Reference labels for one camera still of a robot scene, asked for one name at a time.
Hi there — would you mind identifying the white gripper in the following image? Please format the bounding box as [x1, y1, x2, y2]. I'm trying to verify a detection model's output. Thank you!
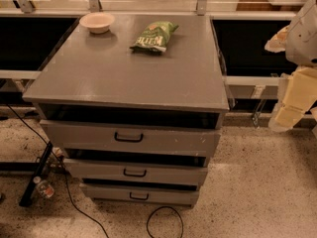
[264, 0, 317, 132]

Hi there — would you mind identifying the beige bowl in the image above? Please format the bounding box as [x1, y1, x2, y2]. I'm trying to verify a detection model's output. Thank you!
[79, 12, 115, 34]

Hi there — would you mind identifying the grey bottom drawer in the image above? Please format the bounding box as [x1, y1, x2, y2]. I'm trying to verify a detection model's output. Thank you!
[79, 182, 199, 207]

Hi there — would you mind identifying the green chip bag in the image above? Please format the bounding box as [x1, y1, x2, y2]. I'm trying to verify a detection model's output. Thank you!
[130, 21, 178, 53]

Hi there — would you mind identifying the grey drawer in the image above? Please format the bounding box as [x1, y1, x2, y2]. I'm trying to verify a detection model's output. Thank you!
[41, 120, 220, 157]
[64, 159, 207, 186]
[79, 182, 199, 207]

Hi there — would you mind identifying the grey drawer cabinet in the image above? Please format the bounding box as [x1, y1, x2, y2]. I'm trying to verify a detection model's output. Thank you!
[22, 13, 230, 209]

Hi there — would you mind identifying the black metal leg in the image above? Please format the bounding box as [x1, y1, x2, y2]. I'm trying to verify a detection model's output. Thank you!
[19, 142, 53, 207]

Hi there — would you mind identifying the plastic bottle on floor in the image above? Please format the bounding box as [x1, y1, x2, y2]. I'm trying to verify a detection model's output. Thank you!
[33, 177, 54, 198]

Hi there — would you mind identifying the black loop cable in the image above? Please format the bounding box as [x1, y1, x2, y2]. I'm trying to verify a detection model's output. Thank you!
[146, 205, 184, 238]

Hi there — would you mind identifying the grey top drawer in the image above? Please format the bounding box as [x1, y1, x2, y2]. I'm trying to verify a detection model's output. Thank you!
[41, 120, 220, 157]

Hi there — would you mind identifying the black floor cable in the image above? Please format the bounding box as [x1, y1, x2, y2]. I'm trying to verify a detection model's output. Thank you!
[6, 104, 110, 238]

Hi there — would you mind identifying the grey middle drawer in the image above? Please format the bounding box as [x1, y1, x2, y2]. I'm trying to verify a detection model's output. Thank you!
[64, 159, 207, 186]

